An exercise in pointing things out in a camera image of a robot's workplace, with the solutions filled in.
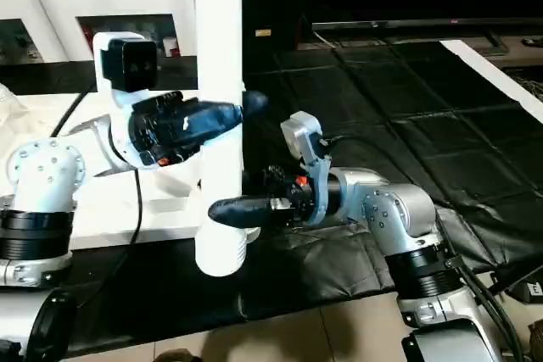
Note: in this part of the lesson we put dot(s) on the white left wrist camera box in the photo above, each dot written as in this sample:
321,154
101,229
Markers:
127,61

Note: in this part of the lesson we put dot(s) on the black work mat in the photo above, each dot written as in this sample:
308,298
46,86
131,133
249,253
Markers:
339,108

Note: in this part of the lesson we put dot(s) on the small yellow label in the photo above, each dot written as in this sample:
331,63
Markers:
263,33

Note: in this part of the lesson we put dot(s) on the white plastic table leg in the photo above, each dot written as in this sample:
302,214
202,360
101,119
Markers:
219,57

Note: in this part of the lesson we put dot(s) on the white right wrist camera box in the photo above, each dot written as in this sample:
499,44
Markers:
304,137

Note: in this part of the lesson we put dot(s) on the dark low furniture silver edge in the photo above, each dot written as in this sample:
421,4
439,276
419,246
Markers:
424,25

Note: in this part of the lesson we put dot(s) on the white cabinet with glass doors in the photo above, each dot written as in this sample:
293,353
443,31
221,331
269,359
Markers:
85,6

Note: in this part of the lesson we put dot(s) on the black remote control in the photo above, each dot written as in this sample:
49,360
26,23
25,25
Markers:
533,41

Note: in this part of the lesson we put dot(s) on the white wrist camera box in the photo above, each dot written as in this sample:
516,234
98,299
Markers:
304,137
127,61

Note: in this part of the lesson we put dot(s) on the crumpled black plastic sheet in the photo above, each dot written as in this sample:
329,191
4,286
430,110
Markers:
407,125

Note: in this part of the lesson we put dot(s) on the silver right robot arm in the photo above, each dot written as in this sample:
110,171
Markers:
399,218

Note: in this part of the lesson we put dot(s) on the black bar with white label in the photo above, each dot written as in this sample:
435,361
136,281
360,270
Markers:
526,281

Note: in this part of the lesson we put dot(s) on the white plastic table top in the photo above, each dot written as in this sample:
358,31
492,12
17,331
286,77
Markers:
102,201

